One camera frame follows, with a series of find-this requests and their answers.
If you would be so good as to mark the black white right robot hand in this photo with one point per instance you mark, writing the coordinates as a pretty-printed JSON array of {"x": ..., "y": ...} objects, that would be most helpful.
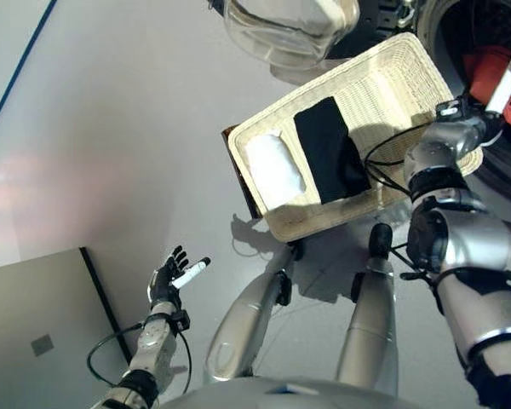
[{"x": 487, "y": 123}]

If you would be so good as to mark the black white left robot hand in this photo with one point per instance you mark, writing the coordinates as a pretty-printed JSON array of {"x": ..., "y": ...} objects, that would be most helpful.
[{"x": 164, "y": 285}]

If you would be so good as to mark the red cloth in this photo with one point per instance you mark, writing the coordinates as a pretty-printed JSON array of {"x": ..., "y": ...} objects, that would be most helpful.
[{"x": 485, "y": 68}]

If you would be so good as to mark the white cloth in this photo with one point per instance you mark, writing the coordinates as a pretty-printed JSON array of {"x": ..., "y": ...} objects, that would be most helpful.
[{"x": 272, "y": 170}]

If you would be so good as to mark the black cloth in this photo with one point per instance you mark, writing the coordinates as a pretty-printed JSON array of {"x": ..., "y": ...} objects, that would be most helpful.
[{"x": 328, "y": 145}]

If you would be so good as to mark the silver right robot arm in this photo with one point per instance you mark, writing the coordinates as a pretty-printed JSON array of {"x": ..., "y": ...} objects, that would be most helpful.
[{"x": 472, "y": 247}]

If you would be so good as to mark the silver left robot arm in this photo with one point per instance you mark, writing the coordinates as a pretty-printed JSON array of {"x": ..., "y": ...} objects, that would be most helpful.
[{"x": 151, "y": 345}]

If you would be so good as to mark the round glass washing machine door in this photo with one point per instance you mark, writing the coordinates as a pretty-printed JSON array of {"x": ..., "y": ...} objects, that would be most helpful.
[{"x": 281, "y": 30}]

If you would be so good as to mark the silver left robot leg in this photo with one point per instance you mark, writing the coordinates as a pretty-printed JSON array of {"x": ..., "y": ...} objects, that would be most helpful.
[{"x": 242, "y": 319}]

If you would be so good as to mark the cream wicker basket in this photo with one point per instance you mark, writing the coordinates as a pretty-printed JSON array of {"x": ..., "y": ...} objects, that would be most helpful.
[{"x": 387, "y": 85}]

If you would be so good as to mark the dark brown stool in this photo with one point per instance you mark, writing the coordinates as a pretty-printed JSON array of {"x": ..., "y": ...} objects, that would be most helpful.
[{"x": 242, "y": 183}]

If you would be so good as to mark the grey flat panel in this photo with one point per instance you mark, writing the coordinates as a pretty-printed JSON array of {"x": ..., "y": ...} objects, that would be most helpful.
[{"x": 38, "y": 319}]

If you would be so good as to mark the grey robot torso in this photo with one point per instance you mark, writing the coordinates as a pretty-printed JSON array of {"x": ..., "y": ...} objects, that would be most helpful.
[{"x": 281, "y": 394}]

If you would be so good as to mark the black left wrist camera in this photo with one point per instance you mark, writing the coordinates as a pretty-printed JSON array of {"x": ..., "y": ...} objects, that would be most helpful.
[{"x": 181, "y": 320}]

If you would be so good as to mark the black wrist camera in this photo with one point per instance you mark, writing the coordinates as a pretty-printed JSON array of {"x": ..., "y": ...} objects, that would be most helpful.
[
  {"x": 181, "y": 320},
  {"x": 449, "y": 108}
]

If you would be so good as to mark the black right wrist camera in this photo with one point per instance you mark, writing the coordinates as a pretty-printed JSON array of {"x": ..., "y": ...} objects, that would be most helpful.
[{"x": 449, "y": 108}]

